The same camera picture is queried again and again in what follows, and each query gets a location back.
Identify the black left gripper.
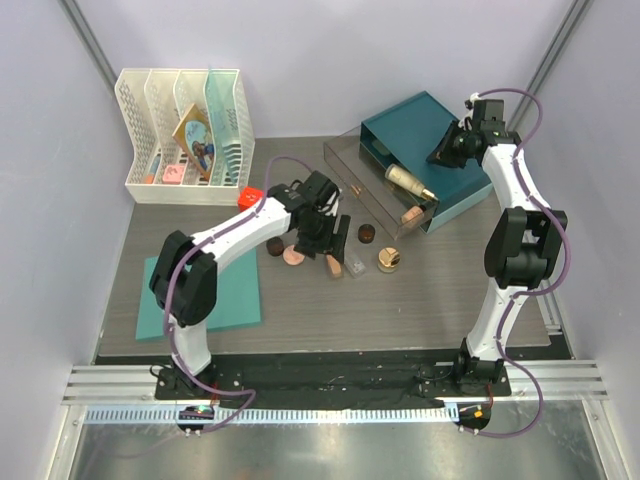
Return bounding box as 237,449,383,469
295,209,349,263

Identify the cream gold pump bottle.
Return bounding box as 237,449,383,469
385,164,438,201

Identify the small beige concealer tube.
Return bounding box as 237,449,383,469
401,204,426,225

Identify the clear smoked drawer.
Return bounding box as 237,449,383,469
406,200,440,230
323,127,432,240

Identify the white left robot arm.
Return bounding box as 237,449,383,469
149,173,350,399

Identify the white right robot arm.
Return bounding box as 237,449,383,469
427,116,568,395

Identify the peach foundation bottle black cap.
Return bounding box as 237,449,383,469
325,254,343,279

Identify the pink round compact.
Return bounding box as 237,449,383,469
282,245,305,266

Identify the clear rectangular bottle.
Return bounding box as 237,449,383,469
344,247,366,278

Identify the dark amber round jar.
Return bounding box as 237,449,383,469
357,224,376,244

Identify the teal drawer cabinet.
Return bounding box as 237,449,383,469
360,91,493,233

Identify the red cube block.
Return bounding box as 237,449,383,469
237,186,264,211

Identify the pink square eraser box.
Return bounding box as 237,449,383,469
162,163,186,185

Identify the illustrated picture book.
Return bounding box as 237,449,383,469
172,103,216,181

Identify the white mesh file organizer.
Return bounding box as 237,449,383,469
114,68,255,206

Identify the orange blue marker pen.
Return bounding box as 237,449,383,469
143,154,161,184

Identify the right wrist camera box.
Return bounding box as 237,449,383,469
471,99,505,131

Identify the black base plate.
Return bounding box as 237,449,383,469
153,351,513,401

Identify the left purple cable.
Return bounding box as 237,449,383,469
112,155,314,459

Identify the aluminium front rail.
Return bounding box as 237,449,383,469
63,361,608,425

